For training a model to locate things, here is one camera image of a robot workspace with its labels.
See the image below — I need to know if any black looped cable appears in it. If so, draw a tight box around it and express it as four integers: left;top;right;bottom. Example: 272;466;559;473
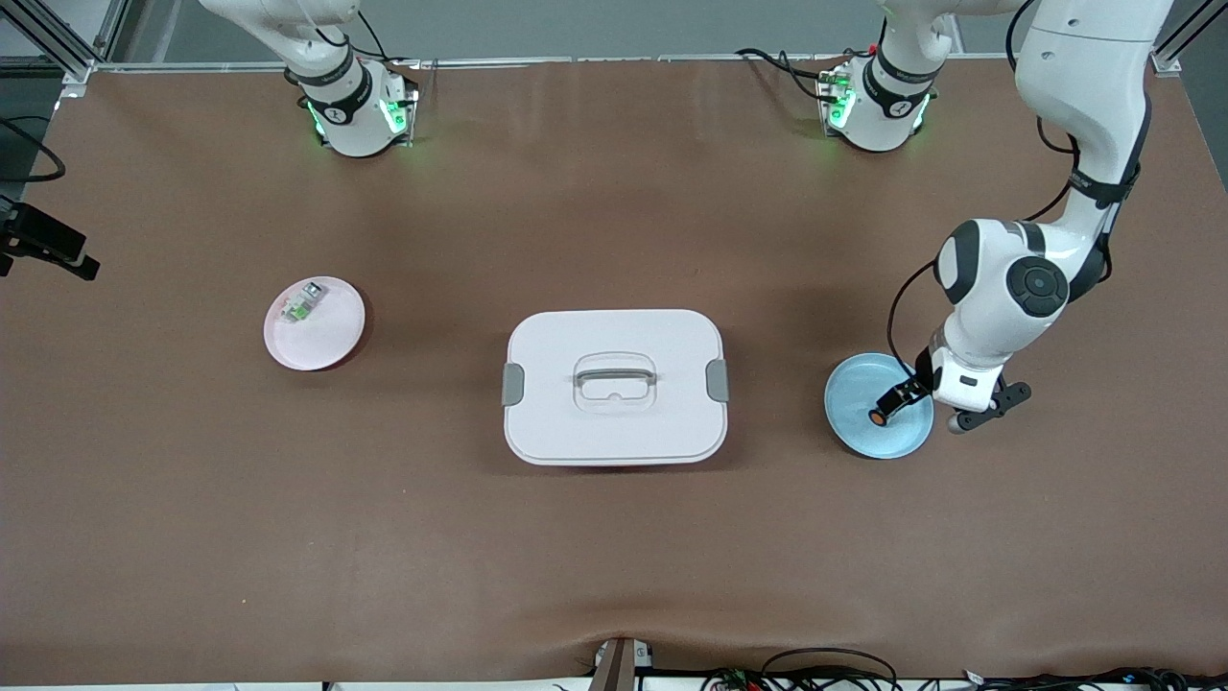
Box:
761;648;900;691

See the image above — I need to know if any light blue round plate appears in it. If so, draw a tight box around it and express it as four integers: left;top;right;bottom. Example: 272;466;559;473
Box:
823;352;935;461

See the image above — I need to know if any black right arm base cable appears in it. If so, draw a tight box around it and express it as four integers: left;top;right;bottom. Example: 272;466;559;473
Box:
331;10;390;63

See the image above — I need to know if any green push-button switch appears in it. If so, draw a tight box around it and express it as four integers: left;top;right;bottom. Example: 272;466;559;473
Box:
281;281;329;324

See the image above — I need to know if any white lidded storage box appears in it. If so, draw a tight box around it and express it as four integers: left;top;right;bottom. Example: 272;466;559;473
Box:
503;308;728;467

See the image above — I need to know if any grey lid handle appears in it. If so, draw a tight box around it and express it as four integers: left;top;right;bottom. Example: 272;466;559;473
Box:
573;365;659;391

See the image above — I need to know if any metal table edge strip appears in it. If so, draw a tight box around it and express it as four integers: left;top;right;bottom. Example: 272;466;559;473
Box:
91;55;1157;70

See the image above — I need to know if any brown camera mount post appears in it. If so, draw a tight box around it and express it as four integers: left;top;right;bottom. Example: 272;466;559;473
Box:
590;636;655;691

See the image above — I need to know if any pink round plate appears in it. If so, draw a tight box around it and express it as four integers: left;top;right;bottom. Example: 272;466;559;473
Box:
263;276;366;372

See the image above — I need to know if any black arm base cable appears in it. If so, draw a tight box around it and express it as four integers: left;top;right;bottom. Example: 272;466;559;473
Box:
331;10;390;63
736;48;836;102

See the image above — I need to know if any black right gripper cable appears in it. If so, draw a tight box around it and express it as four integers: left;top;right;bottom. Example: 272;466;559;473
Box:
0;115;66;183

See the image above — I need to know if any black left arm base cable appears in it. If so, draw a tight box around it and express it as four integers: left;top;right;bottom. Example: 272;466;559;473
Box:
736;48;836;102

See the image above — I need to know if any black cable bundle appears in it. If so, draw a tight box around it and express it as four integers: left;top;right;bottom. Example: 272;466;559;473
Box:
959;665;1228;691

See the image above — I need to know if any aluminium frame corner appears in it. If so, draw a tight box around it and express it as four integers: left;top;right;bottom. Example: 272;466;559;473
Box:
1149;10;1212;78
0;0;130;97

